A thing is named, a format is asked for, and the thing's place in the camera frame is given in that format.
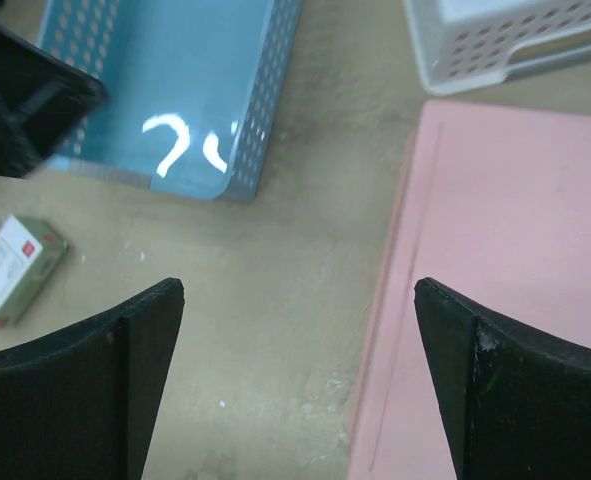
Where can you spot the pink perforated basket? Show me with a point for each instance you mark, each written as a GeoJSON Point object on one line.
{"type": "Point", "coordinates": [495, 203]}

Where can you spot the white cardboard box red logo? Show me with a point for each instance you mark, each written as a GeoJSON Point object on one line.
{"type": "Point", "coordinates": [30, 249]}

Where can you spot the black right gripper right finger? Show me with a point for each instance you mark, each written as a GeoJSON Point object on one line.
{"type": "Point", "coordinates": [514, 401]}

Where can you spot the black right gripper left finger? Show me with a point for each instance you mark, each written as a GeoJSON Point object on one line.
{"type": "Point", "coordinates": [82, 401]}

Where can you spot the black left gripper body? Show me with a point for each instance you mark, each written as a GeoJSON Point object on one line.
{"type": "Point", "coordinates": [42, 100]}

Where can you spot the blue perforated basket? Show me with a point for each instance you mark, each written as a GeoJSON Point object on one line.
{"type": "Point", "coordinates": [193, 89]}

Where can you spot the white perforated basket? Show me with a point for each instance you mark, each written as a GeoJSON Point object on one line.
{"type": "Point", "coordinates": [461, 46]}

